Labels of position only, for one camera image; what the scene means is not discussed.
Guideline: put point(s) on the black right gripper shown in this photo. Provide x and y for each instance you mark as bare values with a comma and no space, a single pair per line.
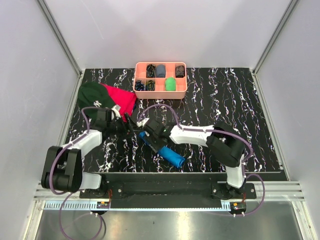
149,139

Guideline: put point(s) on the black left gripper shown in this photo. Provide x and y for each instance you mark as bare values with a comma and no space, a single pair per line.
126,130

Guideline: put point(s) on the bright blue napkin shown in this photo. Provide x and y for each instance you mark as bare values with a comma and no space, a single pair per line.
165,152

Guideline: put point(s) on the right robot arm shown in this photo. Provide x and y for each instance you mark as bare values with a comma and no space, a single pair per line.
227,147

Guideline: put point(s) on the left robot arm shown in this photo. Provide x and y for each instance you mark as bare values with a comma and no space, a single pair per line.
63,168

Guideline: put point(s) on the pink folded cloth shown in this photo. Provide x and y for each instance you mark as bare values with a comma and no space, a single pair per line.
125,99

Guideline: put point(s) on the navy striped rolled cloth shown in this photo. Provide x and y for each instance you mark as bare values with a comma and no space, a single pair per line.
139,86

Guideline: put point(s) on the yellow floral rolled cloth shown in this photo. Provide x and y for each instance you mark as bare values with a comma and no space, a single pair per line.
150,85

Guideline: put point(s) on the dark green baseball cap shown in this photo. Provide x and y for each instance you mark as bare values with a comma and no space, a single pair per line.
93,94

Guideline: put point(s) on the green rolled cloth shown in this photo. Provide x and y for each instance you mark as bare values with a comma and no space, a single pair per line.
170,84

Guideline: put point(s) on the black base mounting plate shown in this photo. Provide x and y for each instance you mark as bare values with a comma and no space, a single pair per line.
167,190

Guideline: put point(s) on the pink divided organizer box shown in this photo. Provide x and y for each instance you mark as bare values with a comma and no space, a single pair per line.
160,93

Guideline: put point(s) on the dark floral rolled cloth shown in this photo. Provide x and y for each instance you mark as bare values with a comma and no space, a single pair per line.
151,71

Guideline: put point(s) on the grey rolled cloth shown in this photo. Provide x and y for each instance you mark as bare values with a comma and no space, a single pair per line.
160,71

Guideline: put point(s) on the brown patterned rolled cloth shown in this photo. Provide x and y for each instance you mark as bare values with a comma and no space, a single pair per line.
180,71

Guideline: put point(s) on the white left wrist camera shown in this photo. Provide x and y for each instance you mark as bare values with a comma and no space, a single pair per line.
116,112

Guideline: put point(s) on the aluminium frame rail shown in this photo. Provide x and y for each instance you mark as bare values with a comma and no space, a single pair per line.
58,35

